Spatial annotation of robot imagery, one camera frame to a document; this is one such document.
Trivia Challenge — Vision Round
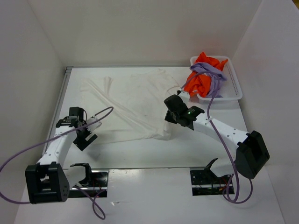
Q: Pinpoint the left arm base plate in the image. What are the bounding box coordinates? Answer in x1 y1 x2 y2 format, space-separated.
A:
77 169 109 198

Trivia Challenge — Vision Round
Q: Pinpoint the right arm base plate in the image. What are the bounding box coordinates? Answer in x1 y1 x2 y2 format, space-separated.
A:
190 168 235 196

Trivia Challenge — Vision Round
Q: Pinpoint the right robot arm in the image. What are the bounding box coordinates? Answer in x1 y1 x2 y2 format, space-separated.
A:
164 94 270 183

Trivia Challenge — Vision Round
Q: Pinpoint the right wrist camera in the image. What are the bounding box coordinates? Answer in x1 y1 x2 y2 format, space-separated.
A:
177 89 190 104

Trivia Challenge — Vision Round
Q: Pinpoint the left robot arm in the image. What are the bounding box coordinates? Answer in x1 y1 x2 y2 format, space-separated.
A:
25 107 102 204

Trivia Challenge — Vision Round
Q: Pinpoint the orange t shirt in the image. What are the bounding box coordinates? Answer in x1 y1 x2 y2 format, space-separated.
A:
183 52 228 98

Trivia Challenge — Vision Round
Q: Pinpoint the white plastic basket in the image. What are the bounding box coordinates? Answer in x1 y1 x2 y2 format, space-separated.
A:
190 56 242 101

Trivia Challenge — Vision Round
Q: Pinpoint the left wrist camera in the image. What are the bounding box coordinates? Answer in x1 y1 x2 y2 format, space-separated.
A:
86 116 102 133

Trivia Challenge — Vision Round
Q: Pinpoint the aluminium table edge rail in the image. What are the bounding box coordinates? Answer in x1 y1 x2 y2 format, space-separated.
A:
41 66 74 164

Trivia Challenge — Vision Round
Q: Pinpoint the white t shirt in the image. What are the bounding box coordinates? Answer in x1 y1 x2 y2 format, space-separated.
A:
80 69 179 144

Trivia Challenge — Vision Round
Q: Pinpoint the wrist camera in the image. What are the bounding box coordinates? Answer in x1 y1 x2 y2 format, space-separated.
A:
177 89 190 104
86 116 102 133

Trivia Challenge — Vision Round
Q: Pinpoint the purple t shirt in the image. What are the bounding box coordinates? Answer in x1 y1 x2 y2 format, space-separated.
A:
185 62 227 98

